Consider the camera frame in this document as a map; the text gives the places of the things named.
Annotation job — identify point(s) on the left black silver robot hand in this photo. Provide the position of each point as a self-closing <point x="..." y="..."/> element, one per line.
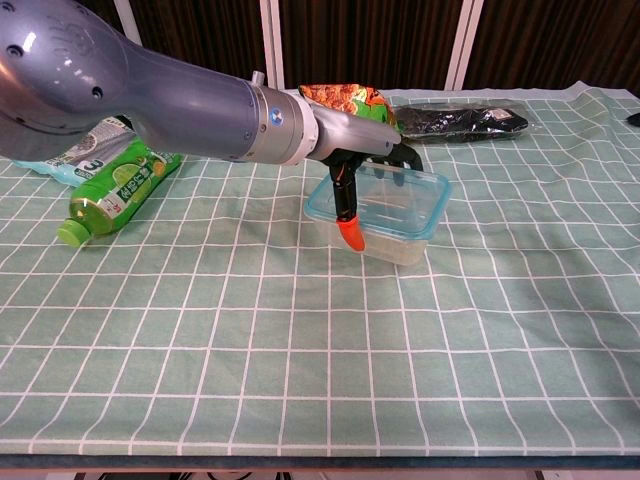
<point x="360" y="137"/>

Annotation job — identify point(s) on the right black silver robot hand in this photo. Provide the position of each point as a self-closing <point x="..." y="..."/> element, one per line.
<point x="635" y="120"/>

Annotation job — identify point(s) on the clear blue plastic container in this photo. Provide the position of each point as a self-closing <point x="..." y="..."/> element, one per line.
<point x="420" y="205"/>

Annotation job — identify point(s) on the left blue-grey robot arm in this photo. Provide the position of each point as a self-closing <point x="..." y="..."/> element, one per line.
<point x="150" y="90"/>

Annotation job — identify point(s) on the orange green snack bag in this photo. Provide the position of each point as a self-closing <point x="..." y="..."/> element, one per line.
<point x="345" y="100"/>

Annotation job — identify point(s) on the black socks package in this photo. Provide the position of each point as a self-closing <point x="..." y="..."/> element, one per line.
<point x="465" y="122"/>

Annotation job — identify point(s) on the green checked tablecloth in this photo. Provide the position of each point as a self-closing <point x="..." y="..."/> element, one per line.
<point x="300" y="350"/>

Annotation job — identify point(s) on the green drink bottle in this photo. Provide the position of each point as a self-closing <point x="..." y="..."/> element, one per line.
<point x="125" y="192"/>

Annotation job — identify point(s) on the light blue dishcloth package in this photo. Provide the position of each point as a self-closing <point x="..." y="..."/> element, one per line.
<point x="55" y="160"/>

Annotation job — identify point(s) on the white partition post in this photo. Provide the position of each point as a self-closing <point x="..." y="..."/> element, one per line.
<point x="122" y="15"/>
<point x="272" y="40"/>
<point x="465" y="45"/>

